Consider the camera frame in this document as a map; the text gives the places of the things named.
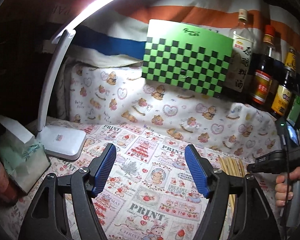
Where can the white desk lamp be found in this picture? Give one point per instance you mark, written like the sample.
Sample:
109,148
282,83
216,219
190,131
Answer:
62,142

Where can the green checkered box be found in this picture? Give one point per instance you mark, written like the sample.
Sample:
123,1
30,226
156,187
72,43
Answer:
186,56

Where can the bear pattern pillow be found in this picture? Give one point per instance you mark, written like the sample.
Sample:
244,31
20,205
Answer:
119,95

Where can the dark vinegar bottle red cap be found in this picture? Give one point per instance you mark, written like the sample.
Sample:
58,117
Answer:
264,71

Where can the oyster sauce bottle yellow label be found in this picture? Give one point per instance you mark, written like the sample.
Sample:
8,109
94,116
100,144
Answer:
286,85

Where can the wooden chopsticks bundle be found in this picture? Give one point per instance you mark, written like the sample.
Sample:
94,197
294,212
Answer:
232,166

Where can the clear cooking wine bottle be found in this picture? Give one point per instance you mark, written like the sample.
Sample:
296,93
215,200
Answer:
242,48

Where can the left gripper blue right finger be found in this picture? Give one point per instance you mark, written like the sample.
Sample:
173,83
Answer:
200,169

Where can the striped paris cloth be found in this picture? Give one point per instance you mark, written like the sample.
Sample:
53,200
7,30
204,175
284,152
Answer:
116,34

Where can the right hand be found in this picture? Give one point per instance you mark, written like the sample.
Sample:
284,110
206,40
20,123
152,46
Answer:
282,189

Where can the tissue pack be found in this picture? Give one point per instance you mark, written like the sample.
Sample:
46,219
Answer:
22,155

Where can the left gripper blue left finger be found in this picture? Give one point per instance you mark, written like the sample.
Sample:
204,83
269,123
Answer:
100,168

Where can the green drink carton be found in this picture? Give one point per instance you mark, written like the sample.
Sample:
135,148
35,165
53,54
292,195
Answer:
294,111

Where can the printed christmas table cloth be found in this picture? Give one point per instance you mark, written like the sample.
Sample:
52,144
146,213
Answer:
150,193

